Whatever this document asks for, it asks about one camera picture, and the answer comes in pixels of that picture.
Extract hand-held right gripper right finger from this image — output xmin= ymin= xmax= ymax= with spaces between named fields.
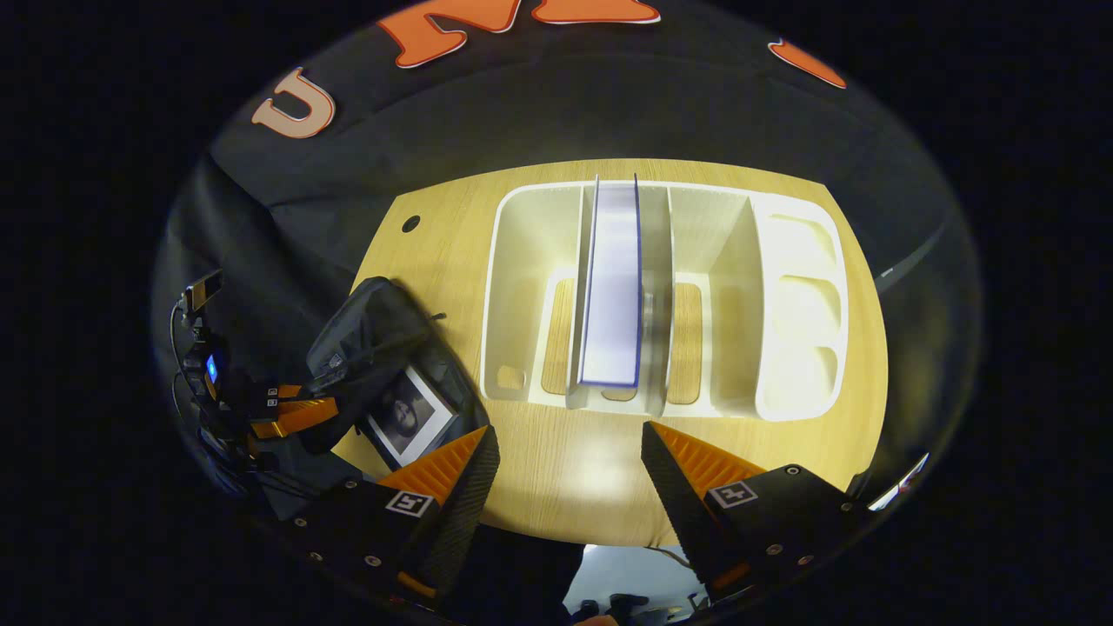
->
xmin=640 ymin=421 xmax=862 ymax=603

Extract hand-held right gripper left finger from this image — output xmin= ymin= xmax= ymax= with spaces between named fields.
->
xmin=290 ymin=424 xmax=503 ymax=601

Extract black schoolbag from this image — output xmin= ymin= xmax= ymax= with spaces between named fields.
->
xmin=303 ymin=276 xmax=490 ymax=475

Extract portrait cover book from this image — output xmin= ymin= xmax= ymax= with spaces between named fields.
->
xmin=359 ymin=365 xmax=459 ymax=470

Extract white bookshelf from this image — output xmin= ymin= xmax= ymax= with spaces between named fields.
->
xmin=478 ymin=178 xmax=850 ymax=424

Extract blue-edged book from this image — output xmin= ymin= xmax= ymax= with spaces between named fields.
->
xmin=576 ymin=173 xmax=646 ymax=390

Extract person's dark clothing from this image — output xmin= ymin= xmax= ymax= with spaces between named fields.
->
xmin=461 ymin=520 xmax=592 ymax=626

